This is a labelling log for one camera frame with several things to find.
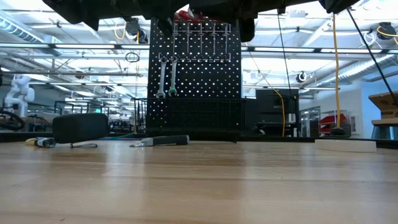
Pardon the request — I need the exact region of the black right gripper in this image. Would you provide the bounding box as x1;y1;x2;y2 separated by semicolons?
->
189;0;287;43

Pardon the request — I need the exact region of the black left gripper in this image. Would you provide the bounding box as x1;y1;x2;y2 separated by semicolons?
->
124;0;191;39

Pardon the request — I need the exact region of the silver combination wrench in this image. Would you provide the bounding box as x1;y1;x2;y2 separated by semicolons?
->
155;55;169;100
167;55;179;98

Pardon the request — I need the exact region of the yellow black tape measure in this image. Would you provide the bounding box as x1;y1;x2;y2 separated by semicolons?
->
52;112;111;149

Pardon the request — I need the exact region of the black metal peg board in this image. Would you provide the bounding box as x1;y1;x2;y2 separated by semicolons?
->
146;17;243;138

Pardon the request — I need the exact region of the long ceiling light strip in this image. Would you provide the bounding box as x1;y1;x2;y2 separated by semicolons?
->
0;42;150;50
241;46;398;54

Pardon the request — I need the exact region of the black cabinet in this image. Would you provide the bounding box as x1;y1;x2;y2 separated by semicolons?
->
254;89;301;138

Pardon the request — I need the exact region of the black grey utility knife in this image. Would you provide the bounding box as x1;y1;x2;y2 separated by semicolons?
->
129;134;190;148

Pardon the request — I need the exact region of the red bin shelf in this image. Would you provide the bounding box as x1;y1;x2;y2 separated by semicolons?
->
318;113;347;135

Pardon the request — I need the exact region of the white masking tape roll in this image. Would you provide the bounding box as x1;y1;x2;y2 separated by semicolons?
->
314;139;377;154

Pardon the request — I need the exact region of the black ceiling cable reel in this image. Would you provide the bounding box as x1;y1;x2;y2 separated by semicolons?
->
125;17;149;45

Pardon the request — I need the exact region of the black cable loop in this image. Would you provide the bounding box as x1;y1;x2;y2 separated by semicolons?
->
124;52;141;63

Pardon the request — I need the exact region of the white wire hook rail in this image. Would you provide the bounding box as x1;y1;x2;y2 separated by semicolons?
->
157;52;232;63

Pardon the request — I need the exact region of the thin black hanging cord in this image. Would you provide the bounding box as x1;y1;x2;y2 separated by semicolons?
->
275;12;295;98

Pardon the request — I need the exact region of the black wire basket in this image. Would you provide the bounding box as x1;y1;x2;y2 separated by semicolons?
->
130;97;247;138

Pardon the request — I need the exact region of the yellow pendant cable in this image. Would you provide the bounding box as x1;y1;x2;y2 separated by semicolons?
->
269;88;287;138

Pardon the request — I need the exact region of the yellow hanging cord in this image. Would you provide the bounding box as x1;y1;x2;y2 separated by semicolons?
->
331;14;341;129

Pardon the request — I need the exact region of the green electrical wire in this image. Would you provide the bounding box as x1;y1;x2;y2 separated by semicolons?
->
108;131;137;140

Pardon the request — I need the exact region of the silver ceiling duct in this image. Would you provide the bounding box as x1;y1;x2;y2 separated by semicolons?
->
0;17;63;57
317;54;398;88

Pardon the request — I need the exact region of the ceiling reel with yellow cable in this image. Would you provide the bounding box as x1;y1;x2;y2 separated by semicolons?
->
369;21;398;44

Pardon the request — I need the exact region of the black round cord weight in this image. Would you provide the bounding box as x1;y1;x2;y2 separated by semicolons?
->
330;125;352;138

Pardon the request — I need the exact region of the black hose coil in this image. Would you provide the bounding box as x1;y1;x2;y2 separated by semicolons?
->
0;110;27;131

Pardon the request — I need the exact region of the black aluminium table frame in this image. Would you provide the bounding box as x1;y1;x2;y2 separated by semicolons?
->
0;130;398;150

